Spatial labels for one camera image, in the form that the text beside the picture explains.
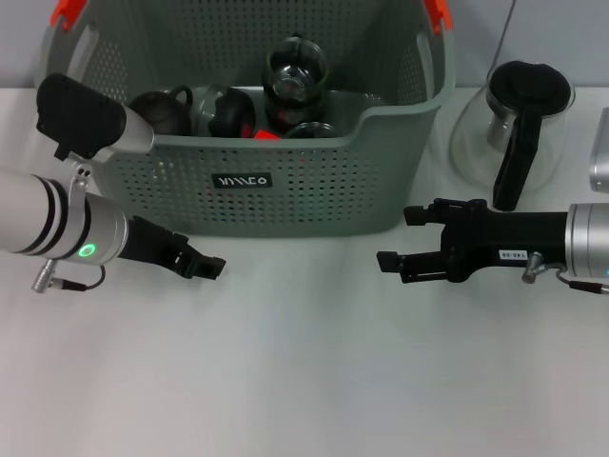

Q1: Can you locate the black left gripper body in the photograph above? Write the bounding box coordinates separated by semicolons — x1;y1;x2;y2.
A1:
118;214;192;276

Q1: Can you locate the right gripper cable with plug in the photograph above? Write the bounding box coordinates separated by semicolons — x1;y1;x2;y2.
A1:
521;251;609;293

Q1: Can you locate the grey-green perforated storage basket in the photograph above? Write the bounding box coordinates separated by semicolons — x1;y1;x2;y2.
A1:
36;0;458;239

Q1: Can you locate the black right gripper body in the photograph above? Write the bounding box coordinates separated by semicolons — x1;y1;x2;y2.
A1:
430;198;570;284

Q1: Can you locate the black clay teapot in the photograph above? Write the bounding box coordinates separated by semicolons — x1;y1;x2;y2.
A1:
128;85;195;137

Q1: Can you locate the glass pitcher with black lid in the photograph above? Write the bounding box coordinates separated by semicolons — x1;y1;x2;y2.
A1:
449;60;577;211

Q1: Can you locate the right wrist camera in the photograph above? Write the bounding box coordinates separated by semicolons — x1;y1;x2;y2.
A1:
588;107;609;192

